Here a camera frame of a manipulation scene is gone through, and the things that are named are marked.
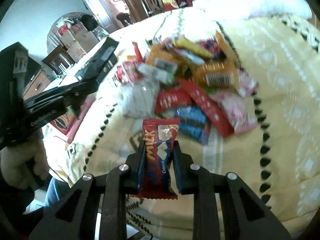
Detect orange bag with barcode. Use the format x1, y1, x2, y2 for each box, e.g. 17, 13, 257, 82
145, 44, 186, 75

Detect left hand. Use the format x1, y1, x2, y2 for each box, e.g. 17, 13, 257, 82
1, 129, 49, 190

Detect pink flower snack packet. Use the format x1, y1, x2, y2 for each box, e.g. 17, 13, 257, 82
212, 91, 258, 134

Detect yellow snack packet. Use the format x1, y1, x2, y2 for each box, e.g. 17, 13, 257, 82
172, 37, 214, 59

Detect wooden drawer dresser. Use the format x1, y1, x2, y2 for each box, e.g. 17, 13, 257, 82
23, 70, 51, 100

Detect yellow patterned bed cover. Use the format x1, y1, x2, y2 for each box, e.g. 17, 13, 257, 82
42, 6, 320, 240

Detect orange barcode snack bag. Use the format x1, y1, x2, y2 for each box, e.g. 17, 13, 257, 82
192, 60, 239, 88

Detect white fluffy blanket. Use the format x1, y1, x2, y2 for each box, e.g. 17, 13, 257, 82
192, 0, 312, 21

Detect red orange gift box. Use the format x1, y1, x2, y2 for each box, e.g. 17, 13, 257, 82
50, 113, 76, 135

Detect red white rice cracker pack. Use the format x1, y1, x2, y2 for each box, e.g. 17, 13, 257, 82
120, 79, 160, 118

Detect stacked cardboard boxes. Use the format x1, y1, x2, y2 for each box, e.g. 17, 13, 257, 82
60, 22, 99, 62

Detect red milk chocolate bar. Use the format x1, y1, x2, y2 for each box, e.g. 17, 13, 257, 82
131, 118, 181, 200

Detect green white snack packet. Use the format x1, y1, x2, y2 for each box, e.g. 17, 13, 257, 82
137, 63, 175, 85

